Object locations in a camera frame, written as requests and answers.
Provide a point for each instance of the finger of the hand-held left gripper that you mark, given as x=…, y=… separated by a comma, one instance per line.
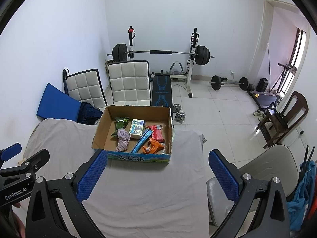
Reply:
x=11, y=151
x=36, y=161

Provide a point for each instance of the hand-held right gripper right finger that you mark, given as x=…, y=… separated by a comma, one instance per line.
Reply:
x=223, y=176

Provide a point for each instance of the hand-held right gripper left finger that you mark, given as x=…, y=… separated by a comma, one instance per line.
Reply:
x=91, y=176

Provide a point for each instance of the pale purple sock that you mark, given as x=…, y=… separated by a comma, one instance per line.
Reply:
x=123, y=140

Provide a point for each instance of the cardboard box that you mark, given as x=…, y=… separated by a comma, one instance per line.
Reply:
x=138, y=158

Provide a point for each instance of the green snack packet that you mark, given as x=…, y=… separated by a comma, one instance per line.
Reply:
x=120, y=123

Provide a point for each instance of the long blue packet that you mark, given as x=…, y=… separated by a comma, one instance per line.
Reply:
x=141, y=141

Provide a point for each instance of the white blue tissue pack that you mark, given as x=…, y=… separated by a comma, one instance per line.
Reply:
x=137, y=129

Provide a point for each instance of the orange snack packet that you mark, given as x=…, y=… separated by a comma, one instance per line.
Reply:
x=153, y=146

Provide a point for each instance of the red packet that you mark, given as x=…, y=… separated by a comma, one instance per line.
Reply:
x=156, y=133

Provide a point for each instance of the person's left hand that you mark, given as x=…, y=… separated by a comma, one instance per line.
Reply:
x=18, y=225

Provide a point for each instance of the grey shell chair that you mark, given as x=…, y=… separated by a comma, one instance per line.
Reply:
x=272, y=163

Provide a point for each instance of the blue foam mat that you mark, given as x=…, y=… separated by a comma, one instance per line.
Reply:
x=57, y=101

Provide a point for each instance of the navy blue cloth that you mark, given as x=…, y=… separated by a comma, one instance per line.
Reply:
x=89, y=112

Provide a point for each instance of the white shoe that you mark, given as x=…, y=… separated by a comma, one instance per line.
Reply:
x=262, y=117
x=256, y=112

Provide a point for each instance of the chrome dumbbell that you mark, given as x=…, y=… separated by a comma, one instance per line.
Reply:
x=180, y=117
x=177, y=108

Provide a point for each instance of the blue jacket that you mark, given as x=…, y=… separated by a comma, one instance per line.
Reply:
x=301, y=195

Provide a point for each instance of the black bag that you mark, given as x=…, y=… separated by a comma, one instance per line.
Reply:
x=279, y=117

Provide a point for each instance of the thin black pole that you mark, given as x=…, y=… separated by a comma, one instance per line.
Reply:
x=305, y=156
x=311, y=155

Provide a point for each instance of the black blue pole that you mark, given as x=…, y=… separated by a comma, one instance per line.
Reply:
x=65, y=79

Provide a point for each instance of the black treadmill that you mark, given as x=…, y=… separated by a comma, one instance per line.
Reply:
x=266, y=100

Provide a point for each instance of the white quilted chair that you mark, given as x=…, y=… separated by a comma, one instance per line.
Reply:
x=128, y=84
x=84, y=86

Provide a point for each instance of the short barbell with black plates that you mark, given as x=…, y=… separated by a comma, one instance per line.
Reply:
x=216, y=82

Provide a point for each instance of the black speaker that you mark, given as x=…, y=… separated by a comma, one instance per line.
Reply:
x=262, y=84

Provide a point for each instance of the black blue weight bench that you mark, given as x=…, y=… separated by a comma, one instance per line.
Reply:
x=161, y=91

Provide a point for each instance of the dark wooden chair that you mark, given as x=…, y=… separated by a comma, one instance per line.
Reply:
x=301, y=104

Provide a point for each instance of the white barbell rack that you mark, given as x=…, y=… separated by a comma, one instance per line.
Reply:
x=189, y=74

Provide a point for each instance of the brown cardboard carton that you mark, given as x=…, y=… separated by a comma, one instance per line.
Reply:
x=109, y=63

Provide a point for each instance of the thin upright black bar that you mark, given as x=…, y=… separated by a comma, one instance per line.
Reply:
x=268, y=64

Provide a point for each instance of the long barbell with black plates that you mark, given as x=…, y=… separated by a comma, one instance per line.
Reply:
x=161, y=52

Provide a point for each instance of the window frame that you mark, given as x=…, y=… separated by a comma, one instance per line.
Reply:
x=301, y=44

